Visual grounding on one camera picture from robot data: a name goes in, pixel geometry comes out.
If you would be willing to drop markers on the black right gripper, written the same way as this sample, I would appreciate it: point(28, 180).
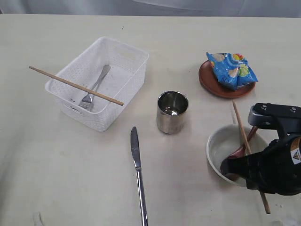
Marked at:
point(275, 170)

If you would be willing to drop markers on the wooden chopstick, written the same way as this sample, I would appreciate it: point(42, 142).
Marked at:
point(241, 126)
point(77, 86)

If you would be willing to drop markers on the brown wooden spoon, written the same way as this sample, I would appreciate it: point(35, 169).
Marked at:
point(240, 152)

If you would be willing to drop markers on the pale green ceramic bowl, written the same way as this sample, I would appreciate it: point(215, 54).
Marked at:
point(220, 145)

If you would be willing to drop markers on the stainless steel cup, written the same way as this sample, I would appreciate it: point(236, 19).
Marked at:
point(171, 109)

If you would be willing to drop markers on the brown round plate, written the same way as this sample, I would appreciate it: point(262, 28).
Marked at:
point(209, 82)

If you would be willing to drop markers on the blue snack chip bag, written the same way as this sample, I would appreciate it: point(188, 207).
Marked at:
point(231, 70)

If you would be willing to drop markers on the silver table knife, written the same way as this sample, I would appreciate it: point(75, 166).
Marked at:
point(135, 150)

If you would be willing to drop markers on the silver metal fork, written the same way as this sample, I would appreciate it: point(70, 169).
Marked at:
point(87, 100)

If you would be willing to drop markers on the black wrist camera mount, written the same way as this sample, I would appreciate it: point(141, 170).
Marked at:
point(284, 119)

